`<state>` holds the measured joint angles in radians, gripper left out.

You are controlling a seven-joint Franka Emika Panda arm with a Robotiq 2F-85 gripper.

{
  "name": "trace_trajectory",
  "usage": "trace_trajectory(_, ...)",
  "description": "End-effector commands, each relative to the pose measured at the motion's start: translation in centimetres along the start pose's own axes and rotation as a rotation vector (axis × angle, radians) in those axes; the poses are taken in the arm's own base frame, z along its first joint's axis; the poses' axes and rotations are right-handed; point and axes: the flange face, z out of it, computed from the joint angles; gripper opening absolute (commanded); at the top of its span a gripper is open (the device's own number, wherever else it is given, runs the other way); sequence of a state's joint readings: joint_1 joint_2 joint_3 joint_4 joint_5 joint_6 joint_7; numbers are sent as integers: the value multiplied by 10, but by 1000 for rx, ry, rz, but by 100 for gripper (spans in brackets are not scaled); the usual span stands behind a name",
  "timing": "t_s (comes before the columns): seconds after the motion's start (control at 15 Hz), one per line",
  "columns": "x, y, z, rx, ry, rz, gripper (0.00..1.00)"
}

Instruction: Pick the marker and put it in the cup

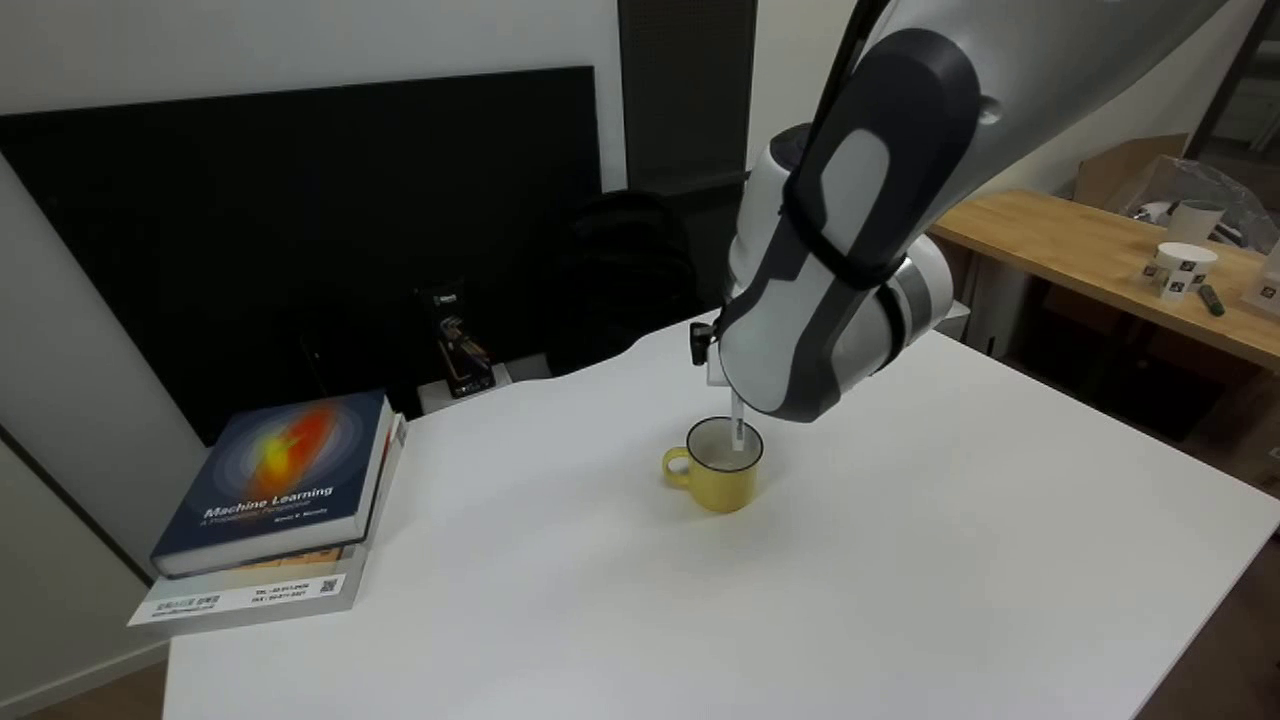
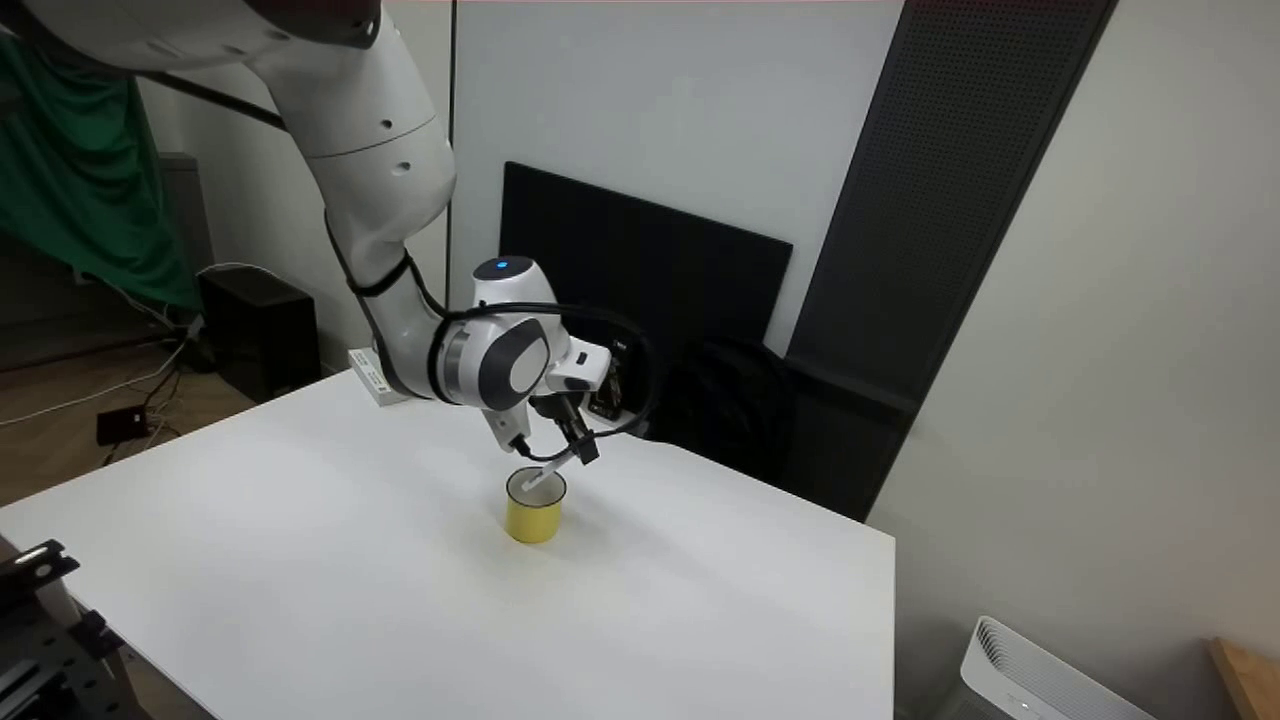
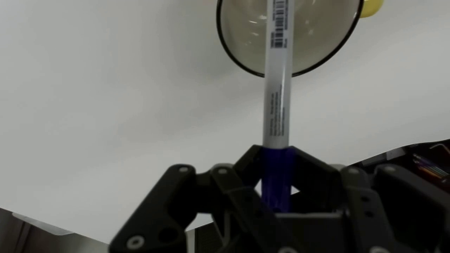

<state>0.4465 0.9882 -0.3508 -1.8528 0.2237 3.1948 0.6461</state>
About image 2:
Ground white floor cable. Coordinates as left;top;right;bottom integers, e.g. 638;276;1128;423
0;318;206;434

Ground black metal table mount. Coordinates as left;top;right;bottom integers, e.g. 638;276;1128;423
0;538;150;720

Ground yellow cup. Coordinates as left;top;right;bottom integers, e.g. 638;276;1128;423
501;464;575;548

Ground green cloth curtain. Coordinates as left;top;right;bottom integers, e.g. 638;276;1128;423
0;32;204;321

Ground black speaker box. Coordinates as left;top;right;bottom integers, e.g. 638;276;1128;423
194;263;325;408

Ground black flat monitor panel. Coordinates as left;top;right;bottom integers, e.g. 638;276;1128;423
491;159;795;415

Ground wooden board corner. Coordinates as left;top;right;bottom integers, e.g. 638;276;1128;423
1204;636;1280;720

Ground black low cabinet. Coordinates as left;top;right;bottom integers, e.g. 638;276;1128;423
650;338;929;526

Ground small black power adapter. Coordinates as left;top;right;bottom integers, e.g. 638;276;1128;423
91;406;150;452

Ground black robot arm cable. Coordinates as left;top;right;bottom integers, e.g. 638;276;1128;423
396;254;669;449

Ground thin black stand pole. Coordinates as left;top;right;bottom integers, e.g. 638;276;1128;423
439;0;465;326

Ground white plastic bin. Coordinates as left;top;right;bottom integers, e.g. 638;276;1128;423
932;614;1161;720

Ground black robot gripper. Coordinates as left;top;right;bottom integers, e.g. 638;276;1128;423
524;334;618;468

